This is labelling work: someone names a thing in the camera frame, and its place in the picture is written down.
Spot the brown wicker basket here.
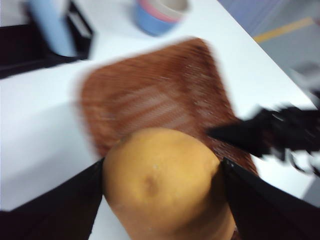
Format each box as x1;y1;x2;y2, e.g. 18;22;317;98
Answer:
74;37;260;176

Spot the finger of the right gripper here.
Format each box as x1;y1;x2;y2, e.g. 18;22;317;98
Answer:
206;118;273;158

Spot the light blue plate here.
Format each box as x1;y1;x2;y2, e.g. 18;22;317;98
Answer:
27;0;76;57

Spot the pink bowl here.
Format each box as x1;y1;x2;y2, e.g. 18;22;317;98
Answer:
138;0;185;23

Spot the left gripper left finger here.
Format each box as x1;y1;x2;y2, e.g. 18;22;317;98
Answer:
0;157;105;240

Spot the blue bowl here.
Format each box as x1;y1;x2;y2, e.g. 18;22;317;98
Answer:
134;0;187;37

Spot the black dish rack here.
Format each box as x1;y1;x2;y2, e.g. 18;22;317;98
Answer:
0;0;97;78

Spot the tan toy potato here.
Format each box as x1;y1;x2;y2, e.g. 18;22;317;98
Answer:
102;127;238;240

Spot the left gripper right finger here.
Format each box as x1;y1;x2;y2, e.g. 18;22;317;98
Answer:
221;156;320;240

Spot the thin looping wrist cable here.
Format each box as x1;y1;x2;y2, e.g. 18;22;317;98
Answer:
287;147;320;176

